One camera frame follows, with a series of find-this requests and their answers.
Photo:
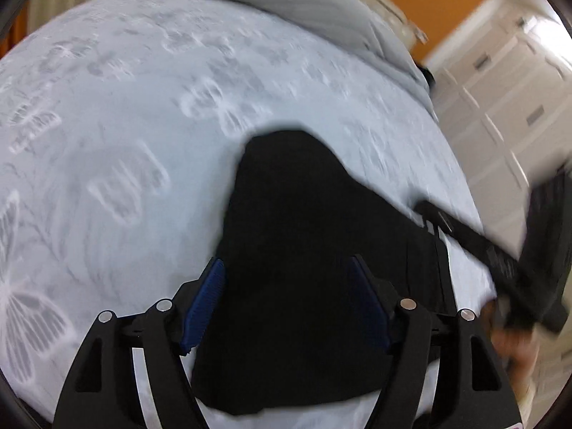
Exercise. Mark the black pants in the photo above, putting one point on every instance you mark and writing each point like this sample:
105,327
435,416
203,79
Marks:
295,324

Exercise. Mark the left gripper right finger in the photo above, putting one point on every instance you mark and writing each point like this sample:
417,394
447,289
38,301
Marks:
438,371

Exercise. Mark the white wardrobe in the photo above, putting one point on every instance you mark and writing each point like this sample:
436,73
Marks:
503,98

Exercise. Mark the orange curtain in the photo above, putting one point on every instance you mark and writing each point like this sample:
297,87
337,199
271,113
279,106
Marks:
17,32

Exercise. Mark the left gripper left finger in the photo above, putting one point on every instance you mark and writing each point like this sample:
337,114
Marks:
100,390

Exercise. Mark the beige padded headboard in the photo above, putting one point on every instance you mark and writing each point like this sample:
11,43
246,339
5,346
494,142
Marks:
408,32

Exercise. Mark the black item beside bed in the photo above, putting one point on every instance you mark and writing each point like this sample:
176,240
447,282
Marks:
428,75

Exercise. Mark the butterfly print bed sheet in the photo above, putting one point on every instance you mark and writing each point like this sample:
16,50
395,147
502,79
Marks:
122,124

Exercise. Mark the person's right hand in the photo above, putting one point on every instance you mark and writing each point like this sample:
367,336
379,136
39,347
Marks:
518,346

